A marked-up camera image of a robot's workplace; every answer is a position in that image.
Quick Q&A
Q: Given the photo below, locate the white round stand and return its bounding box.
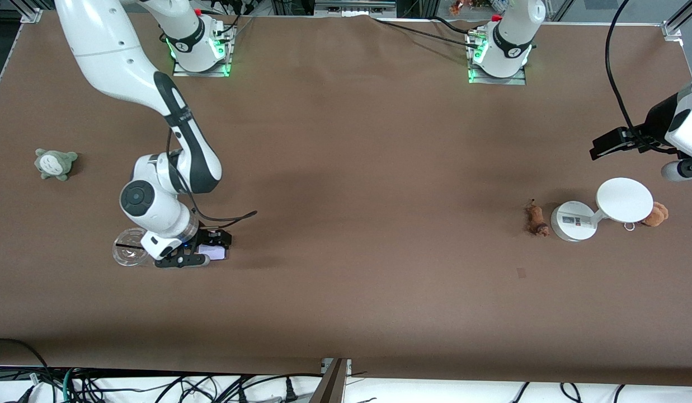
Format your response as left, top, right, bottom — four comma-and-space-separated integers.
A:
550, 177, 654, 242

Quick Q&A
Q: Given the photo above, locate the clear plastic cup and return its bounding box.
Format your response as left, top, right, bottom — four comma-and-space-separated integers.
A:
112, 227, 156, 267

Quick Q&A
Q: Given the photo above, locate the grey plush toy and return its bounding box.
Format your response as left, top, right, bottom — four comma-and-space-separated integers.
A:
34, 148, 79, 181

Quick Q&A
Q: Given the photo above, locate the brown table cover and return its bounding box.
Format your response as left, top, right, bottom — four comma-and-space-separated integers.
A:
0, 12, 692, 387

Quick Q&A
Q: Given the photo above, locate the grey metal box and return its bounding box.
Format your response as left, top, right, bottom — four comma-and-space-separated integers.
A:
314, 0, 398, 17

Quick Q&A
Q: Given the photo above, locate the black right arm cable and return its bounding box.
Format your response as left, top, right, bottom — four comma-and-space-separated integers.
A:
166, 128, 258, 224

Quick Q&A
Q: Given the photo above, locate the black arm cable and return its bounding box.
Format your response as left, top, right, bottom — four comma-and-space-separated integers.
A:
605, 0, 679, 155
166, 128, 258, 224

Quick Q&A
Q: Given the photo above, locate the brown teddy bear keychain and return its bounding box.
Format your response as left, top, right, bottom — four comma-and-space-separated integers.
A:
640, 202, 670, 228

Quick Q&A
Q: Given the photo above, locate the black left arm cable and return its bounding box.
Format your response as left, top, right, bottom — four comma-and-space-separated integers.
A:
605, 0, 679, 155

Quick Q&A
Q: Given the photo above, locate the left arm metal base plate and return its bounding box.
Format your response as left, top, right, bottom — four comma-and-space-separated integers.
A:
468, 31, 527, 86

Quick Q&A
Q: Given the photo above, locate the short black table cable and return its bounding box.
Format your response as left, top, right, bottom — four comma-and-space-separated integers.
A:
432, 16, 487, 34

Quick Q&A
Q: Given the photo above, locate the thick black floor cable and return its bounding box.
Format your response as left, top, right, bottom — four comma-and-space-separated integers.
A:
0, 338, 50, 403

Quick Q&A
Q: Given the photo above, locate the long black table cable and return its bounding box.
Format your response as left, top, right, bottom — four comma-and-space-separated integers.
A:
373, 18, 482, 50

